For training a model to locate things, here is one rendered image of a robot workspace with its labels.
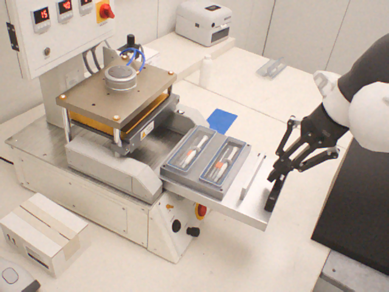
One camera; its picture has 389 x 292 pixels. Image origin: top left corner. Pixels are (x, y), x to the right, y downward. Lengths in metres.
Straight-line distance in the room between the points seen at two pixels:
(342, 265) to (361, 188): 0.22
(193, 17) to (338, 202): 1.21
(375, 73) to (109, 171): 0.59
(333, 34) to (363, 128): 2.78
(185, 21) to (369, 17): 1.70
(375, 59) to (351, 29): 2.63
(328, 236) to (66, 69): 0.84
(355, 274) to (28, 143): 0.94
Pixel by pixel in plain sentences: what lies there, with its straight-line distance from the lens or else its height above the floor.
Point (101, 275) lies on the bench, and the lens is 0.98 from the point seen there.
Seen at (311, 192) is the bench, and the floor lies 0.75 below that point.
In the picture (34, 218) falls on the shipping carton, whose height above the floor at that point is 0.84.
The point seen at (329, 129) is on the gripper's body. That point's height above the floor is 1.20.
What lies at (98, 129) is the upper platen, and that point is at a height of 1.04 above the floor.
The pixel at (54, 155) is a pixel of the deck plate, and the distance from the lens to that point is 1.02.
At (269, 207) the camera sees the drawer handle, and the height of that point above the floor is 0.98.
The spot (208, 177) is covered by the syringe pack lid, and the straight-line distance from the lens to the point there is 0.84.
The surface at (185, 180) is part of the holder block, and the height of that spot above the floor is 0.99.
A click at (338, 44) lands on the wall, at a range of 3.35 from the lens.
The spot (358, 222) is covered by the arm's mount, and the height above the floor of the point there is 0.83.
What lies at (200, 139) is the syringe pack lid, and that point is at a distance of 0.94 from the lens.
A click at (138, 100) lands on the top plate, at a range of 0.88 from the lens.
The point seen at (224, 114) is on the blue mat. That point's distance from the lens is 1.50.
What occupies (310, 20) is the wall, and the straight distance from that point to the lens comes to 3.36.
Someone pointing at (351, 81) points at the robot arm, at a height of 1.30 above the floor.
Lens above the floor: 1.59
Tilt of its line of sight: 39 degrees down
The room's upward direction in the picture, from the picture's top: 7 degrees clockwise
